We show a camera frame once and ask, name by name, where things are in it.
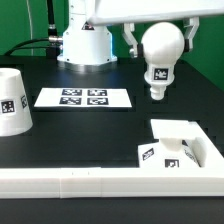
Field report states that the black cable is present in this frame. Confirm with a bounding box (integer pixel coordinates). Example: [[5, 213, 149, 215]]
[[3, 0, 64, 56]]

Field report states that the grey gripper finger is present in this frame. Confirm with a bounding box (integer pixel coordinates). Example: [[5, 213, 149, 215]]
[[183, 17, 199, 52], [122, 23, 138, 58]]

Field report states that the white lamp bulb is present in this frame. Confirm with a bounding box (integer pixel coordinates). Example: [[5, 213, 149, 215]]
[[141, 22, 184, 100]]

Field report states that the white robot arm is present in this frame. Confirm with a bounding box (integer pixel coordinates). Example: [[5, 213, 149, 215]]
[[58, 0, 224, 71]]

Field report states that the white lamp shade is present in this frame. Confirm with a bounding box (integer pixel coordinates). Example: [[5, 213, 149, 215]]
[[0, 68, 33, 136]]

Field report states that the white L-shaped fence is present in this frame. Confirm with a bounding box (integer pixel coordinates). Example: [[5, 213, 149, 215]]
[[0, 122, 224, 199]]

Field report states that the white marker sheet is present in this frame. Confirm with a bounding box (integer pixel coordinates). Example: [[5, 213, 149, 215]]
[[34, 88, 132, 108]]

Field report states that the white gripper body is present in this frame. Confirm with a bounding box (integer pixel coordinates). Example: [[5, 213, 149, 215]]
[[85, 0, 224, 25]]

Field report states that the white lamp base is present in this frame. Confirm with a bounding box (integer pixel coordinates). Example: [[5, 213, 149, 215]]
[[138, 119, 199, 169]]

